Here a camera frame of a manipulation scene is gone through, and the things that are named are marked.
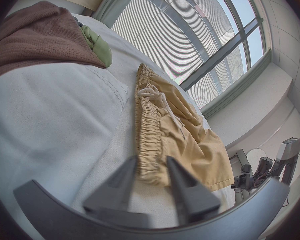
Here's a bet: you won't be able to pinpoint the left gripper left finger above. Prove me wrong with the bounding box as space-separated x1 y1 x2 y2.
82 155 138 213

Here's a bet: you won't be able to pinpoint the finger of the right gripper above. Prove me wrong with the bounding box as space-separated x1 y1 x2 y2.
236 148 251 166

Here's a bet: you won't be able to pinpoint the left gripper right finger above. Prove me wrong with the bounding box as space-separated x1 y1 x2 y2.
166 155 222 226

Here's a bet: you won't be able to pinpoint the tan shorts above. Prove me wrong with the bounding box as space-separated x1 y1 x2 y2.
134 63 235 192

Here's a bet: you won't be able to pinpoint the bed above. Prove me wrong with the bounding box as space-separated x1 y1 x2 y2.
0 0 237 234

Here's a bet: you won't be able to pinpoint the grey-green curtain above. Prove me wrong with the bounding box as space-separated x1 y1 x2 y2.
91 0 147 29
201 48 272 119

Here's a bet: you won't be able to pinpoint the pale blue garment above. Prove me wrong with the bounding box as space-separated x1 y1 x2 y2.
0 64 130 199

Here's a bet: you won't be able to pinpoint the window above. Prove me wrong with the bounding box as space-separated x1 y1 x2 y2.
110 0 265 109

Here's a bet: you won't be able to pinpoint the green garment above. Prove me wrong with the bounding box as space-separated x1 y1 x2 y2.
79 25 113 68

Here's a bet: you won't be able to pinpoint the brown garment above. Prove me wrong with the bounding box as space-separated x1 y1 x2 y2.
0 0 107 84

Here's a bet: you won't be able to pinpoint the round wall mirror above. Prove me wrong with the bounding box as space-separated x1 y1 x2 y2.
247 148 266 161

